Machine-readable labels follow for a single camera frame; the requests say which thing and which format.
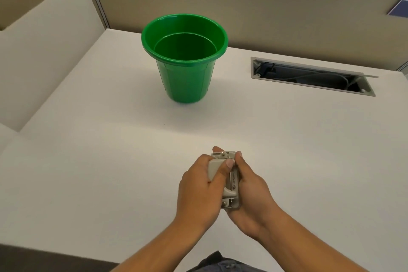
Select person's right hand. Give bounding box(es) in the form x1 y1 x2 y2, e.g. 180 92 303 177
223 151 282 241

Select person's left hand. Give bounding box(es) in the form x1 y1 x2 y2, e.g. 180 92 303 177
174 146 235 233

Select grey hole punch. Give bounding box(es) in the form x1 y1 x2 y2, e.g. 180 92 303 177
208 150 241 210

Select person's left forearm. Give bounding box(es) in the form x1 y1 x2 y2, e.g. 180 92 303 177
110 216 213 272

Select person's right forearm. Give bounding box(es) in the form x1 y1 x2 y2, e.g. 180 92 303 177
255 206 372 272

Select grey trousers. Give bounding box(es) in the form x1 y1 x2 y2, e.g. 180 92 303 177
185 251 269 272

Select green plastic bucket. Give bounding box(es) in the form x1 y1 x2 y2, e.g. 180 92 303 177
141 13 229 103

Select cream side divider panel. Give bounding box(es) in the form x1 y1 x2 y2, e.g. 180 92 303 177
0 0 106 133

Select blue board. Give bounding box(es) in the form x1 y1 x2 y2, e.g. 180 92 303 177
387 0 408 19

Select grey desk cable tray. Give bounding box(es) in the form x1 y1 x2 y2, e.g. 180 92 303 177
250 56 380 97

